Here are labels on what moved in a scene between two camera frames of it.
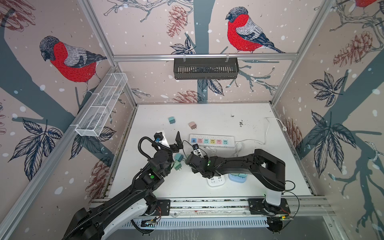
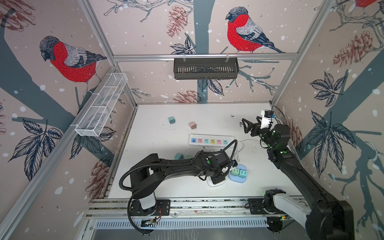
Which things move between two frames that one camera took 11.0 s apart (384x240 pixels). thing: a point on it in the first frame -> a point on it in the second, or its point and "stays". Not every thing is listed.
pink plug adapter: x=192 y=125 stays
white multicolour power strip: x=212 y=140 stays
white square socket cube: x=216 y=180 stays
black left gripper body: x=174 y=149 -> x=218 y=177
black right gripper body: x=193 y=169 -> x=265 y=135
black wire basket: x=204 y=69 stays
